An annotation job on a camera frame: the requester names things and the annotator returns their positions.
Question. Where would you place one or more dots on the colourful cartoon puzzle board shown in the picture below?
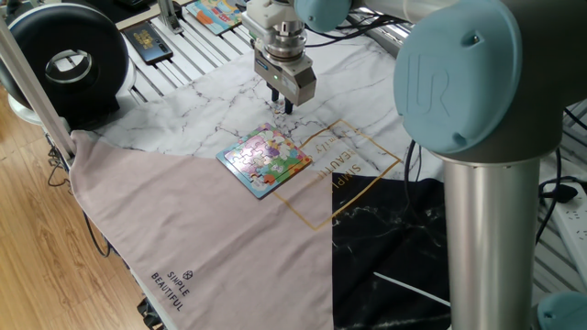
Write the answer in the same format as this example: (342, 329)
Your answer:
(215, 16)

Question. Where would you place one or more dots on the silver force torque sensor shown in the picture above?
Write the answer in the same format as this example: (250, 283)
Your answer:
(284, 46)

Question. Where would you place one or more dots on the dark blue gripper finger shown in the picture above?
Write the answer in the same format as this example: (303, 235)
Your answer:
(275, 95)
(288, 106)

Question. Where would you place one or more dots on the white wrist adapter block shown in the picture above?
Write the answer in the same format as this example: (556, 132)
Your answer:
(263, 18)

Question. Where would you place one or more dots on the white power strip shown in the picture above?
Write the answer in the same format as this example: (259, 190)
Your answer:
(575, 238)

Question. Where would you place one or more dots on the white zip tie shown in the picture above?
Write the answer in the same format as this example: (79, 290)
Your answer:
(413, 289)

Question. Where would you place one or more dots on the aluminium frame post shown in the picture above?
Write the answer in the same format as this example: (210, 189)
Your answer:
(32, 87)

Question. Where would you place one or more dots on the marble pink black tablecloth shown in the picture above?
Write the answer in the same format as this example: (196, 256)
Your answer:
(206, 252)

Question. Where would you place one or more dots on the silver Schunk gripper body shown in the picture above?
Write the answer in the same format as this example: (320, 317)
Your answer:
(298, 84)

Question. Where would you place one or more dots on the colourful fairy puzzle board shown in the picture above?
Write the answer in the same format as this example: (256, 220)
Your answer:
(261, 160)

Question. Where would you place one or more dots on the black power plug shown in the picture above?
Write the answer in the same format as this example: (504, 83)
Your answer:
(564, 193)

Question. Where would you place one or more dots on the aluminium frame rail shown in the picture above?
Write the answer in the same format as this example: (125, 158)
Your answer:
(380, 34)

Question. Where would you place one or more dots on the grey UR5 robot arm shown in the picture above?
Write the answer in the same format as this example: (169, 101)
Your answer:
(490, 252)

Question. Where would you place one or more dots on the silver metal bracket stand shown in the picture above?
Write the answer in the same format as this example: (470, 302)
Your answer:
(169, 18)

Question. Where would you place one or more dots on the black smartphone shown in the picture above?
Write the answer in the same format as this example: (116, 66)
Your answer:
(147, 42)

